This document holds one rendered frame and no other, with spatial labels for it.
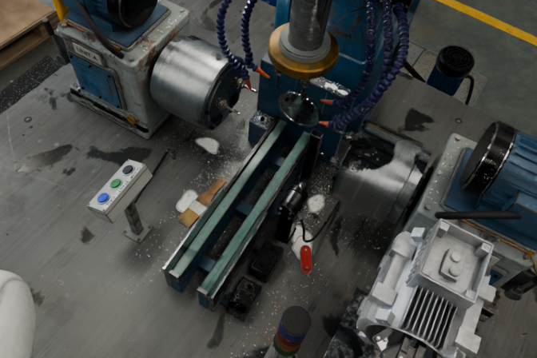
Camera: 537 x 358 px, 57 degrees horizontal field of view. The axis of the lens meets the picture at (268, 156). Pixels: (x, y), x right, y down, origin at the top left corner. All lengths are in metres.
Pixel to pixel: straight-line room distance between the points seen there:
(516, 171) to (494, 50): 2.44
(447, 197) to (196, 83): 0.74
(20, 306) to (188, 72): 0.89
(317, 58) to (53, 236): 0.95
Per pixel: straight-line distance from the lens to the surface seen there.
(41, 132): 1.86
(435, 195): 1.31
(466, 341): 0.96
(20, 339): 0.74
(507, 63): 3.57
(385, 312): 0.91
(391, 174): 1.32
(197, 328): 1.47
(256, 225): 1.43
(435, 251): 0.95
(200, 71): 1.45
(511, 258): 1.32
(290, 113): 1.59
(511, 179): 1.21
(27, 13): 3.34
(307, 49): 1.24
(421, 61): 2.69
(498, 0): 4.02
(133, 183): 1.36
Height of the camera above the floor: 2.22
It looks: 57 degrees down
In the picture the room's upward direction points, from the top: 7 degrees clockwise
